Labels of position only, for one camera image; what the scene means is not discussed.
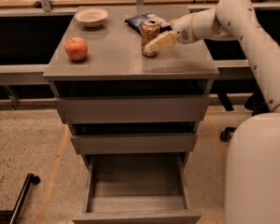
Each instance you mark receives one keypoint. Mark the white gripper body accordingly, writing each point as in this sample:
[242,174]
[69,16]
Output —
[182,28]

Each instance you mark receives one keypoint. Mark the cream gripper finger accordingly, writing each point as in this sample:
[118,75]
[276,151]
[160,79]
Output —
[163,41]

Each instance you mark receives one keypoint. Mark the orange soda can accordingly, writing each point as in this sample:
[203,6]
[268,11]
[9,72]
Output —
[149,29]

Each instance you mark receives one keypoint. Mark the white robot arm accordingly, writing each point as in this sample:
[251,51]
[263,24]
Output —
[252,182]

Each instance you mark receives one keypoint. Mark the grey top drawer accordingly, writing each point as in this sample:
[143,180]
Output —
[133,109]

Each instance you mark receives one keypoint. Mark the grey drawer cabinet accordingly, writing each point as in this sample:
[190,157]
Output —
[115,67]

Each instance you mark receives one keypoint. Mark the grey middle drawer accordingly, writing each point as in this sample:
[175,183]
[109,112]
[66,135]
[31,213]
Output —
[134,143]

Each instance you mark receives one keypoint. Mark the grey open bottom drawer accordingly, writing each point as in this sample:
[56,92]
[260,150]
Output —
[137,189]

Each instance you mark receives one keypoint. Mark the blue chip bag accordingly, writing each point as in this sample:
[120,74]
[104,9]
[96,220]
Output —
[136,21]

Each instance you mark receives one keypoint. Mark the white bowl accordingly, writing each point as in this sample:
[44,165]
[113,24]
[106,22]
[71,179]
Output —
[91,17]

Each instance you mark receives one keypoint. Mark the red apple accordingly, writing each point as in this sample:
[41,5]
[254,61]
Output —
[76,48]

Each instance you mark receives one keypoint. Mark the black office chair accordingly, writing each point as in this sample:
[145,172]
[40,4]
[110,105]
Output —
[256,104]

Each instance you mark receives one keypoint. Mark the black wheeled stand base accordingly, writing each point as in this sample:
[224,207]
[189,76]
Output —
[11,216]

